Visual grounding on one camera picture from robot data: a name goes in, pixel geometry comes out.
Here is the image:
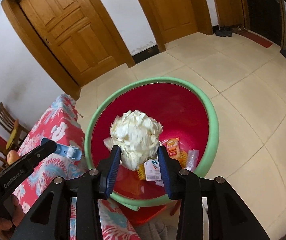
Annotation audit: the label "clear plastic bag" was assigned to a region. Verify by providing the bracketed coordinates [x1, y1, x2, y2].
[185, 150, 199, 172]

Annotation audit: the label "white barcode tag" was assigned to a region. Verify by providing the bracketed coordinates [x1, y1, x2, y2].
[144, 158, 161, 181]

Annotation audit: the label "orange snack packet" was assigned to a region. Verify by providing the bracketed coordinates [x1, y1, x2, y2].
[161, 138, 181, 160]

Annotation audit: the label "yellow foam fruit net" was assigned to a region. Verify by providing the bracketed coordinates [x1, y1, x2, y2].
[137, 150, 187, 180]

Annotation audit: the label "large white paper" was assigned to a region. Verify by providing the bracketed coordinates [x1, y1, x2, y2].
[103, 110, 163, 171]

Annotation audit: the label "person's left hand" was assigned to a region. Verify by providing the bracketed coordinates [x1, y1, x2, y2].
[0, 194, 25, 240]

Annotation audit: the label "red apple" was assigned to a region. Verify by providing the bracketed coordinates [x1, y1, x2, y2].
[7, 150, 20, 165]

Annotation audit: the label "wooden chair with cushion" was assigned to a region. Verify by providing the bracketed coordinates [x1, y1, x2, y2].
[0, 102, 30, 152]

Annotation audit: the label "light blue plastic clip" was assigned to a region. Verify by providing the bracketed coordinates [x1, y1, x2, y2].
[41, 138, 83, 160]

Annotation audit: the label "red plastic stool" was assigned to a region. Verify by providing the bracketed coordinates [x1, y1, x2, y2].
[119, 200, 181, 227]

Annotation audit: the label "red floral tablecloth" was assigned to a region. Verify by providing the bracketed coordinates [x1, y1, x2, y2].
[14, 94, 139, 239]

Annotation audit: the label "red basin with green rim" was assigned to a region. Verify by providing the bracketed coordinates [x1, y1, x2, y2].
[84, 77, 219, 207]

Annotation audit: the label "red door mat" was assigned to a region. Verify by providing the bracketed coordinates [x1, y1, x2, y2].
[232, 28, 272, 48]

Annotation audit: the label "left wooden door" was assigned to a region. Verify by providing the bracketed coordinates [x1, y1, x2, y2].
[1, 0, 135, 99]

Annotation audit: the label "wooden door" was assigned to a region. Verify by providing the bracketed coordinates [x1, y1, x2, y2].
[138, 0, 213, 52]
[1, 0, 135, 99]

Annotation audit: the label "dark shoes by door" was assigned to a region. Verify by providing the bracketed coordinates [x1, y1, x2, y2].
[214, 28, 233, 37]

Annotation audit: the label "right wooden door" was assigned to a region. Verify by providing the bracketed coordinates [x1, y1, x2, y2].
[138, 0, 213, 52]

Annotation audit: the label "wooden wall panel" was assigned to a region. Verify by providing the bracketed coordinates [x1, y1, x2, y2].
[214, 0, 244, 27]

